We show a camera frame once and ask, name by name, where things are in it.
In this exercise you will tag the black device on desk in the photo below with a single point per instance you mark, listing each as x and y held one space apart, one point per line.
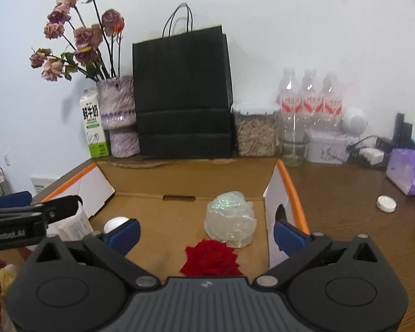
402 135

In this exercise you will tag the water bottle left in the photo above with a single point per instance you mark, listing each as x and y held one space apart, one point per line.
289 96

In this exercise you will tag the iridescent plastic flower wrap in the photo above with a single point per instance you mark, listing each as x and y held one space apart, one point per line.
230 219

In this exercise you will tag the white tin box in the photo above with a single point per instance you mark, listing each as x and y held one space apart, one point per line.
327 147

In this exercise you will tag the purple tissue pack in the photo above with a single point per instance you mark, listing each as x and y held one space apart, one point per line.
401 170

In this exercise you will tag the dried rose bouquet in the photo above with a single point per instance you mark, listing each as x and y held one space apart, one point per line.
93 42

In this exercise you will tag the red fabric rose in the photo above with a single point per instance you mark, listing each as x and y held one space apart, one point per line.
210 259

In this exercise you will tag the black paper shopping bag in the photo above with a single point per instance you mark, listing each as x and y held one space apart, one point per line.
183 93

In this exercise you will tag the white yellow plush toy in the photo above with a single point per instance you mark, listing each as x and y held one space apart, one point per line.
7 275

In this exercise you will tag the clear glass cup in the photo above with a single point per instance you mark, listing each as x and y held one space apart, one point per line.
294 138

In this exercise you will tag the water bottle right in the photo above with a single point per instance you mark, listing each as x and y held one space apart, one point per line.
332 102

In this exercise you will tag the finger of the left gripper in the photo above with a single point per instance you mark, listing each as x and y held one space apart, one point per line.
16 200
60 208

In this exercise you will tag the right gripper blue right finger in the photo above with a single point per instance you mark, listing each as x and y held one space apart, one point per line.
302 250

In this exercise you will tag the purple ceramic vase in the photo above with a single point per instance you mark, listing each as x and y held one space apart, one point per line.
116 99

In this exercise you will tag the red orange cardboard box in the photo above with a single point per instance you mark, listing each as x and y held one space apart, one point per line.
170 198

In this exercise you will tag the small white lid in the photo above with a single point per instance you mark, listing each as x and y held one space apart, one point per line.
386 204

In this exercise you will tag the white round cap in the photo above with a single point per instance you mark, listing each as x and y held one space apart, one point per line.
114 223

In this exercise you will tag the translucent white plastic container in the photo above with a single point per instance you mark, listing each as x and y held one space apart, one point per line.
73 228

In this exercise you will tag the water bottle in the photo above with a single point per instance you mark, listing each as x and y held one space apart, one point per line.
289 96
311 99
332 102

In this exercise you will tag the water bottle middle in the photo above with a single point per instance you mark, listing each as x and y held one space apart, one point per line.
311 99

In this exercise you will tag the white power adapter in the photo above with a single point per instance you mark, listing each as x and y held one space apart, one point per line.
366 154

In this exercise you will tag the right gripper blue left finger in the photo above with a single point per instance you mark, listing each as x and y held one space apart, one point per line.
109 250

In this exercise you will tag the clear food storage jar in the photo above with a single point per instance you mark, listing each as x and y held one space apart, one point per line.
255 129

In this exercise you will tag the green white milk carton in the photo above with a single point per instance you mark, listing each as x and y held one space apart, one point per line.
97 140

